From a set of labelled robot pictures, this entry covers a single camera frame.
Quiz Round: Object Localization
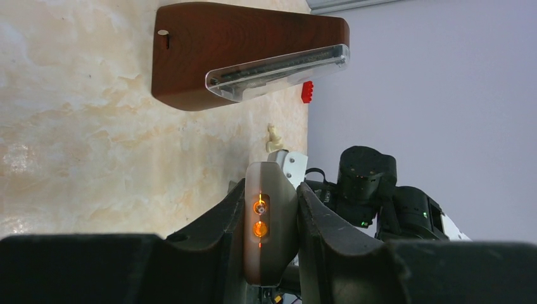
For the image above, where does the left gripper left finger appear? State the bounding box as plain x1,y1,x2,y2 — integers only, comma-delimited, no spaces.
1,182,246,303

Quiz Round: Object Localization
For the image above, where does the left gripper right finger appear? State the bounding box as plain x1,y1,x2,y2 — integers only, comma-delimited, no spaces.
297,183,536,303

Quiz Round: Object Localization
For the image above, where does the white remote control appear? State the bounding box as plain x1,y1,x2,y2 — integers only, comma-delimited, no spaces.
243,161,298,287

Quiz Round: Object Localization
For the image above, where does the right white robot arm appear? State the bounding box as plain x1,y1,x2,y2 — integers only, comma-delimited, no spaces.
267,144,469,241

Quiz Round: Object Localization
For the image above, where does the small beige wooden piece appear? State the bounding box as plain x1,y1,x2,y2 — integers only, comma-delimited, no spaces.
265,123,284,153

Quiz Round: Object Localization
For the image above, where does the red small block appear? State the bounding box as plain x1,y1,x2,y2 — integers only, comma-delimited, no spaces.
301,81,314,104

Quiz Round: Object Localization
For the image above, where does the brown wooden metronome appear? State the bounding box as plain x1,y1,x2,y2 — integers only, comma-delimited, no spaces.
151,2,350,111

